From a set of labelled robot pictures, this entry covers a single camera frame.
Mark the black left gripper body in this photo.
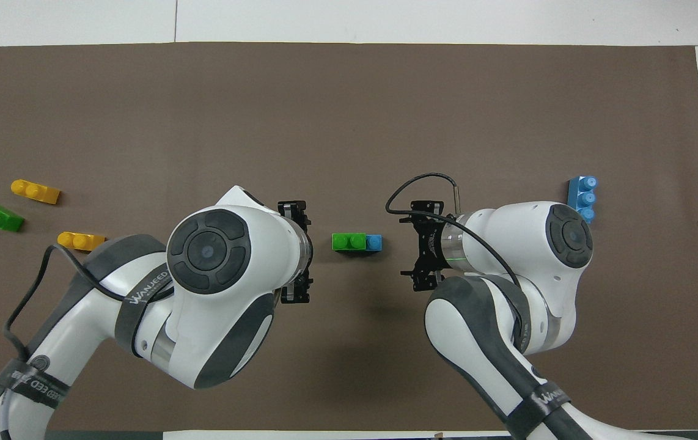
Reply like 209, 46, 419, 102
299, 211, 315, 295

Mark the yellow two-stud toy block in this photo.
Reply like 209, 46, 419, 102
57, 231, 106, 253
11, 178, 61, 205

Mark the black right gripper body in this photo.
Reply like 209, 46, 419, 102
415, 214, 449, 279

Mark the brown table mat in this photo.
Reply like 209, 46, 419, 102
0, 42, 698, 432

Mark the blue three-stud toy block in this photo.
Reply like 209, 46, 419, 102
567, 176, 598, 224
336, 234, 383, 257

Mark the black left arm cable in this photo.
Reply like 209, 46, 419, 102
4, 244, 175, 364

